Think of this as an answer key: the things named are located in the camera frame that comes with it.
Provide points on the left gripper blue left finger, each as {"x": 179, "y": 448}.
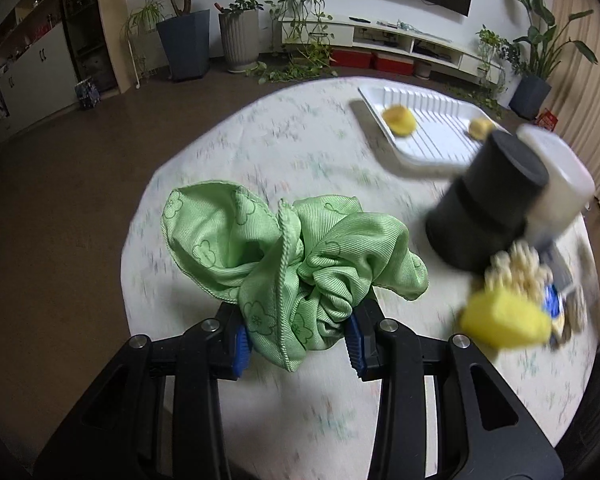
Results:
{"x": 235, "y": 342}

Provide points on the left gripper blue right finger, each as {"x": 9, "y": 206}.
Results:
{"x": 360, "y": 336}

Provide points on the yellow rectangular sponge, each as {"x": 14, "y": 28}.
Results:
{"x": 505, "y": 320}

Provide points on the cream chenille loop scrubber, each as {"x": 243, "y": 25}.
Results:
{"x": 519, "y": 271}

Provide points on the light blue tissue pack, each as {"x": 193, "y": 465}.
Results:
{"x": 563, "y": 280}

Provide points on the yellow egg-shaped sponge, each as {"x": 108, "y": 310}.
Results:
{"x": 400, "y": 120}

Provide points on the tan peanut-shaped sponge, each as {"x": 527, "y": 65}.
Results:
{"x": 480, "y": 128}

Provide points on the beige knitted cloth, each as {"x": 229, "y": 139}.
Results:
{"x": 576, "y": 309}

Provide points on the black cylindrical container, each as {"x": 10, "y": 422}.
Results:
{"x": 484, "y": 210}

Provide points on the floral white tablecloth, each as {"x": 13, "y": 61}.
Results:
{"x": 313, "y": 139}

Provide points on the white plastic tray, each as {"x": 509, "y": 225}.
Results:
{"x": 441, "y": 140}

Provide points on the translucent plastic storage box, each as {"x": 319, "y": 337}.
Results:
{"x": 569, "y": 189}

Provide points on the red storage box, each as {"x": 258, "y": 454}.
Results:
{"x": 353, "y": 58}
{"x": 395, "y": 64}

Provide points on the trailing pothos plant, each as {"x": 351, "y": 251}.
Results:
{"x": 304, "y": 38}

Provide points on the white tv console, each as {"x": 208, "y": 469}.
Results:
{"x": 438, "y": 52}

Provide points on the small blue patterned box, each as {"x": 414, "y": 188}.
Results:
{"x": 87, "y": 94}

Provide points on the dark blue square planter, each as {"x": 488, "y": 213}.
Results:
{"x": 185, "y": 41}

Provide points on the white ribbed planter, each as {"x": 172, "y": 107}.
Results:
{"x": 240, "y": 36}

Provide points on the beige curtain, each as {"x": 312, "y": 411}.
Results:
{"x": 575, "y": 95}

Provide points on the bird of paradise plant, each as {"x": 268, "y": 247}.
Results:
{"x": 536, "y": 55}

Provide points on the white cabinet wall unit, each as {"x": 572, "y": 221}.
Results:
{"x": 37, "y": 77}

